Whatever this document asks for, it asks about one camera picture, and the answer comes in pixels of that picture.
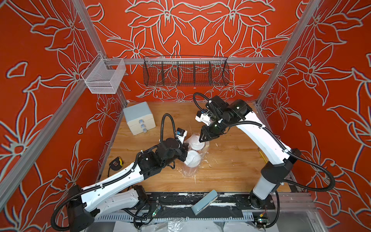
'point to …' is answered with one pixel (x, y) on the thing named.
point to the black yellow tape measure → (116, 164)
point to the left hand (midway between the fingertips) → (188, 143)
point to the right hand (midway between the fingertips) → (200, 137)
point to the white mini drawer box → (139, 118)
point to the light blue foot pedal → (204, 202)
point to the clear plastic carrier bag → (193, 172)
